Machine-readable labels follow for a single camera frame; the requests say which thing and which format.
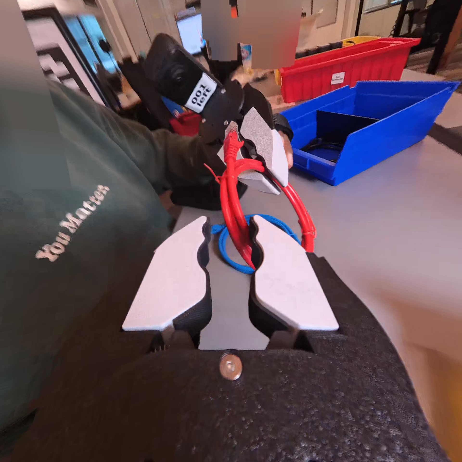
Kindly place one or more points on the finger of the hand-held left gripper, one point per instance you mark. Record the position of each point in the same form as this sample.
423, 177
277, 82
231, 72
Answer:
258, 182
263, 144

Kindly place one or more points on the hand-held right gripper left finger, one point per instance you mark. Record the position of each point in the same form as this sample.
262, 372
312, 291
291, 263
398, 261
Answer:
173, 281

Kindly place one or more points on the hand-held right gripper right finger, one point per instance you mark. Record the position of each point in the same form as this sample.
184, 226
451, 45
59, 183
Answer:
288, 288

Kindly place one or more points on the person's left forearm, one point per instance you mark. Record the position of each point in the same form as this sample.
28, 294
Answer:
180, 158

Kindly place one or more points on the person's left hand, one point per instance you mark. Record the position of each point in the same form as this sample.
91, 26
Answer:
290, 155

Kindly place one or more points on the computer monitor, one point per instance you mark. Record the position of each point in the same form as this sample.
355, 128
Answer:
189, 34

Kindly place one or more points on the red box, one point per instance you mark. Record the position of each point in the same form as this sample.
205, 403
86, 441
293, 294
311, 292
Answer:
184, 124

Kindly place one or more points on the white blue labelled canister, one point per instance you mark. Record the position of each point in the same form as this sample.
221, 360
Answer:
246, 59

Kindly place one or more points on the person's green sweatshirt torso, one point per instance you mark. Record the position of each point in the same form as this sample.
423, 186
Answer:
72, 288

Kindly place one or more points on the blue plastic bin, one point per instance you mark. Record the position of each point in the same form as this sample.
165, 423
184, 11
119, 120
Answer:
379, 144

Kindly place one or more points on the red plastic bin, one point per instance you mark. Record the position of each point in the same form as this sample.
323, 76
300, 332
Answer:
361, 65

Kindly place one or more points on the yellow plastic bin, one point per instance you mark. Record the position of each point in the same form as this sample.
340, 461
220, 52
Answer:
361, 39

